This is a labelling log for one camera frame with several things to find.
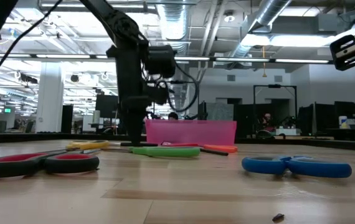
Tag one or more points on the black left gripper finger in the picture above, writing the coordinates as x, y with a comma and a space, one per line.
137, 124

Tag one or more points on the black and red scissors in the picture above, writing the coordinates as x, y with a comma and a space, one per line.
71, 171

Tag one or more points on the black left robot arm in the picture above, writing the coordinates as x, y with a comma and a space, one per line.
124, 28

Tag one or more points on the black monitor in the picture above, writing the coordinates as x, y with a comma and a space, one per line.
106, 107

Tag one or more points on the person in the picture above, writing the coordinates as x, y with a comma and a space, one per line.
173, 115
267, 119

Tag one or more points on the red plastic bin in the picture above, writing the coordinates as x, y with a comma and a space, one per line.
193, 132

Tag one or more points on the black cabinet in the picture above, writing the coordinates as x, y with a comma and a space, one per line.
67, 119

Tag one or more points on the long ceiling light strip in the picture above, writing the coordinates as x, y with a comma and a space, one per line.
62, 56

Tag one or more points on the black desk monitors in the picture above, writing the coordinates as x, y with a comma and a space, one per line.
345, 109

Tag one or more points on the white pillar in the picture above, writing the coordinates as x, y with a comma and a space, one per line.
50, 99

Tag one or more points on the white canister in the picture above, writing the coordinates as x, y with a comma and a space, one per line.
342, 122

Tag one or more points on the dark office partition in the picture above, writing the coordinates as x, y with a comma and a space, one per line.
246, 118

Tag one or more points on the small black debris piece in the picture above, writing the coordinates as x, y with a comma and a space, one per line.
278, 217

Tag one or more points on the silver spiral air duct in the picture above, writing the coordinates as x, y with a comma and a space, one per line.
271, 9

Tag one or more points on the black frame stand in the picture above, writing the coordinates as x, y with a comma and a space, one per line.
275, 86

